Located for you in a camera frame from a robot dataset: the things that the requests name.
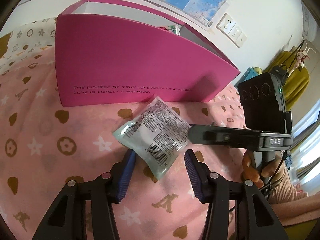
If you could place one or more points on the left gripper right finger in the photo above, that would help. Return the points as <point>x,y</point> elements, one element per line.
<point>254,217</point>

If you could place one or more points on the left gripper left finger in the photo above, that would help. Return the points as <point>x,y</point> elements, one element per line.
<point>66,216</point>

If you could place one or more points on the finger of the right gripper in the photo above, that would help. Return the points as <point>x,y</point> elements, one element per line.
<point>233,137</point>

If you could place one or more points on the cartoon print tissue pack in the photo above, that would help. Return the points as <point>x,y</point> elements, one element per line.
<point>175,29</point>

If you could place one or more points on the right pink sleeve forearm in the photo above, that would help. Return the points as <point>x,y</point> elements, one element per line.
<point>291,206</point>

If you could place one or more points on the blue perforated basket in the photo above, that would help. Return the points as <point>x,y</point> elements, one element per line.
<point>250,73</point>

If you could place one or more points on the yellow hanging garment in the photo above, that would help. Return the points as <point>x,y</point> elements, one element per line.
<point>296,83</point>

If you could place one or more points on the pink patterned table cloth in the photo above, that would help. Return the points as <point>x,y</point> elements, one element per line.
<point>44,145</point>

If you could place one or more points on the pink cardboard box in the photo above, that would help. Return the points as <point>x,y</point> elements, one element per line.
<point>113,51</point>

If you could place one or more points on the white wall socket panel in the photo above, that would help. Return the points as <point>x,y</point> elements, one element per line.
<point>228,26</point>

